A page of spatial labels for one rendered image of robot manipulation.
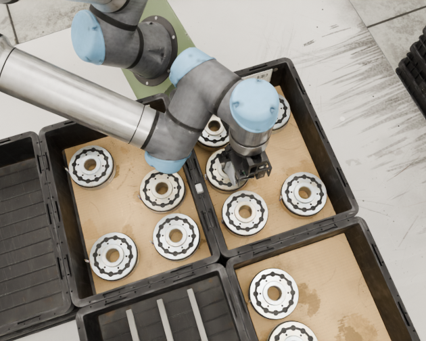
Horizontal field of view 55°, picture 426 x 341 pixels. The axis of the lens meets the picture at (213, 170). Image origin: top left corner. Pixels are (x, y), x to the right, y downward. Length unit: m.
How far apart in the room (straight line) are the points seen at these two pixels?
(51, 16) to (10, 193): 1.51
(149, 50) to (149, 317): 0.64
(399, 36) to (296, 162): 1.49
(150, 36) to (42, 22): 1.38
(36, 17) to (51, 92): 1.78
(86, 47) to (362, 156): 0.76
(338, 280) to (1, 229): 0.76
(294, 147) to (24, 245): 0.66
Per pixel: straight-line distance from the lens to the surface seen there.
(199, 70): 0.68
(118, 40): 1.03
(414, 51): 1.86
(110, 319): 0.95
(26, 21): 2.47
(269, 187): 0.97
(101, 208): 0.98
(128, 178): 0.99
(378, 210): 1.16
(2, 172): 1.10
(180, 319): 0.92
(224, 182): 0.93
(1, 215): 1.07
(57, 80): 0.71
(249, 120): 0.62
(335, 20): 1.40
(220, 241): 0.83
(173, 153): 0.72
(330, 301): 0.95
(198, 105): 0.68
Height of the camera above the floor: 1.75
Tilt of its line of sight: 71 degrees down
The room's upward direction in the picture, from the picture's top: 2 degrees counter-clockwise
